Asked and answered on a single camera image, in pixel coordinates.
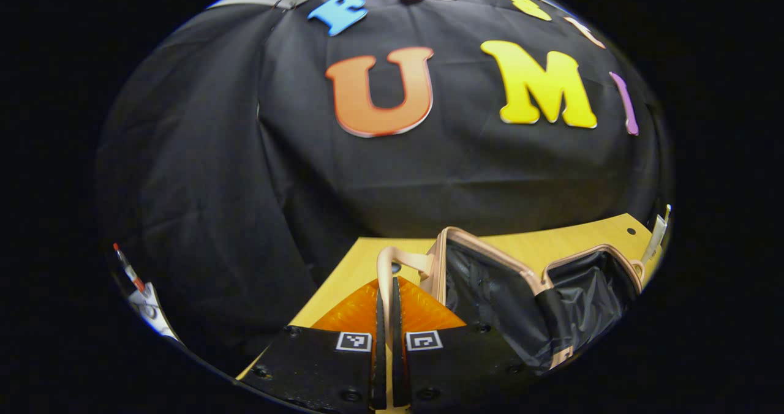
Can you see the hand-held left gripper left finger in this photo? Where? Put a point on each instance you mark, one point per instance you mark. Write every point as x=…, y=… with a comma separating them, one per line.
x=381, y=353

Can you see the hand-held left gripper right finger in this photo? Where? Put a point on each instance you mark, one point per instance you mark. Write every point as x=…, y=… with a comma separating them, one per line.
x=398, y=353

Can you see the white and red clutter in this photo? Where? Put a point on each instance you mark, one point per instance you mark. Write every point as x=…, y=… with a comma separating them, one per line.
x=153, y=316

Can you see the white squeeze tube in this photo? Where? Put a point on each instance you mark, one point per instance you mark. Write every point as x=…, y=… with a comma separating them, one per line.
x=658, y=233

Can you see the black backdrop cloth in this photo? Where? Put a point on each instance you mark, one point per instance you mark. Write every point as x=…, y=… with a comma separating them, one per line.
x=245, y=187

